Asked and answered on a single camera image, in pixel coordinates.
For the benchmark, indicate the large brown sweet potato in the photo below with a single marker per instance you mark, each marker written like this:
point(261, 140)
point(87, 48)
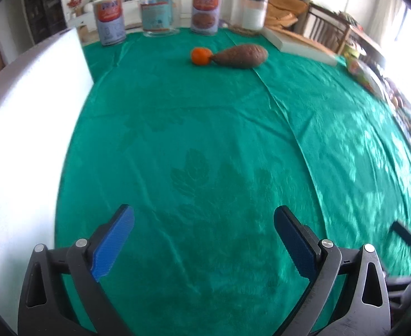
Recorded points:
point(241, 56)

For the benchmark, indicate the clear jar black lid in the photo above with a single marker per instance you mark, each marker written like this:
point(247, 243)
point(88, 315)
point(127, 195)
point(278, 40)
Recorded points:
point(248, 16)

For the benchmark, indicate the clear glass jar blue label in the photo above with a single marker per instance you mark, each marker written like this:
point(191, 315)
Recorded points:
point(160, 17)

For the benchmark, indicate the green tablecloth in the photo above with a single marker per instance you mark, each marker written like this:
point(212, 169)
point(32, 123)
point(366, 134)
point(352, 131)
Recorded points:
point(204, 155)

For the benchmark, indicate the right red label can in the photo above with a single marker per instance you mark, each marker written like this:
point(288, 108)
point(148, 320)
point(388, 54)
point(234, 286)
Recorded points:
point(205, 16)

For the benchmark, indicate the white flat book box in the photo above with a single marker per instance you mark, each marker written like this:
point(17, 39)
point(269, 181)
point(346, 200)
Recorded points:
point(297, 46)

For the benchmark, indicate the left red label can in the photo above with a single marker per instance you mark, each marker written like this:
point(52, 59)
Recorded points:
point(109, 21)

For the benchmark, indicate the white cardboard box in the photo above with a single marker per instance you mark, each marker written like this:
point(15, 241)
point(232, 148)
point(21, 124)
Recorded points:
point(41, 96)

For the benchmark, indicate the orange cushion lounge chair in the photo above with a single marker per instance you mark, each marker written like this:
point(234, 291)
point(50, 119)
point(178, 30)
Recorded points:
point(282, 14)

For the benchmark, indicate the snack bag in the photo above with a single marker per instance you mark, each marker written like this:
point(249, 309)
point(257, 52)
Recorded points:
point(365, 76)

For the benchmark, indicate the wooden chair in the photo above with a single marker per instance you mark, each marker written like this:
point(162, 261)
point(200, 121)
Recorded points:
point(336, 31)

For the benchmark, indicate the red label can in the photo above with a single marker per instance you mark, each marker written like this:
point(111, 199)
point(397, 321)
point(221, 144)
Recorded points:
point(109, 21)
point(205, 16)

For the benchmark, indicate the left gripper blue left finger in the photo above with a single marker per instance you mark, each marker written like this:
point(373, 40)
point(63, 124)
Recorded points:
point(45, 307)

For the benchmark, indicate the orange tangerine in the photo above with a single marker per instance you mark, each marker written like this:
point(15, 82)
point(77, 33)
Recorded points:
point(201, 56)

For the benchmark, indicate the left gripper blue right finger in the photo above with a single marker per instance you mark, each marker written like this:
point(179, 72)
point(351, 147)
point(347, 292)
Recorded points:
point(363, 306)

